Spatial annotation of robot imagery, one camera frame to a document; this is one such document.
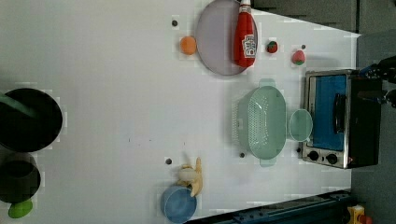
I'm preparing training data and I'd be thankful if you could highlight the mint green plastic strainer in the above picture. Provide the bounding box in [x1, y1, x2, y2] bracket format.
[232, 78, 287, 167]

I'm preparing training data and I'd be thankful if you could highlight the peeled toy banana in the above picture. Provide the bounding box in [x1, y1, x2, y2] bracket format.
[177, 158, 203, 197]

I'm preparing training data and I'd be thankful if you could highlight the orange toy fruit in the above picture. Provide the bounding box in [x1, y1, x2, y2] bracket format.
[179, 36, 197, 55]

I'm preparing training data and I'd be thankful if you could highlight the grey round plate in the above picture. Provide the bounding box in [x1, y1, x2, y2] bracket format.
[195, 0, 258, 76]

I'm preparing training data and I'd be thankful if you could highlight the red ketchup bottle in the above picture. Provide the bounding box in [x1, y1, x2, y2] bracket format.
[233, 0, 257, 68]

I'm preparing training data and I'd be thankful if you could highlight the blue bowl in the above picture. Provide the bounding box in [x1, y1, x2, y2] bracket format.
[160, 186, 197, 224]

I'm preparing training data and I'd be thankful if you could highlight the red toy strawberry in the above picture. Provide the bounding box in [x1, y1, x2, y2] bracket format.
[266, 41, 278, 53]

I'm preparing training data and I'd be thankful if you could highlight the mint green cup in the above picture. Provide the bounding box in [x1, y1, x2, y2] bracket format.
[287, 109, 313, 142]

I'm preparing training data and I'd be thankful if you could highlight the pink toy peach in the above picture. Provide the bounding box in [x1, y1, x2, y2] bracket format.
[291, 50, 305, 65]

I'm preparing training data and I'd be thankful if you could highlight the black toaster oven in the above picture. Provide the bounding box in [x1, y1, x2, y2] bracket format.
[302, 69, 382, 169]

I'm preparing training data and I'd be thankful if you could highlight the large black round base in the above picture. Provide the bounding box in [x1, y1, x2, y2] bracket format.
[0, 88, 63, 152]

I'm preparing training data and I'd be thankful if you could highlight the small black round base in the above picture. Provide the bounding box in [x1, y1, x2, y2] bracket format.
[0, 153, 41, 203]

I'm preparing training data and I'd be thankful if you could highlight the green toy lime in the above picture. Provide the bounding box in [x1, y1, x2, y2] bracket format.
[8, 200, 34, 218]

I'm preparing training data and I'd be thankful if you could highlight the blue metal frame rail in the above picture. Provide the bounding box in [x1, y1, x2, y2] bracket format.
[185, 190, 357, 224]

